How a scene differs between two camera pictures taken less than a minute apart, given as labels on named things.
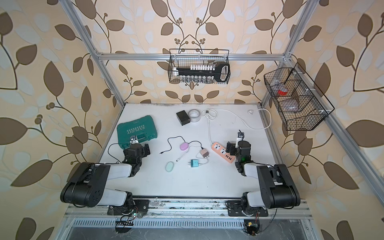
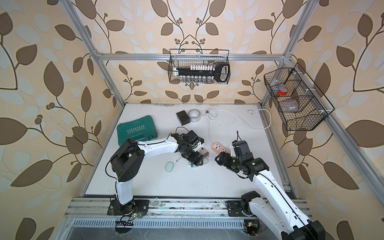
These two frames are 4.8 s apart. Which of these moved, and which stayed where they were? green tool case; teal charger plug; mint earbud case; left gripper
Moved: left gripper
Stayed: mint earbud case; green tool case; teal charger plug
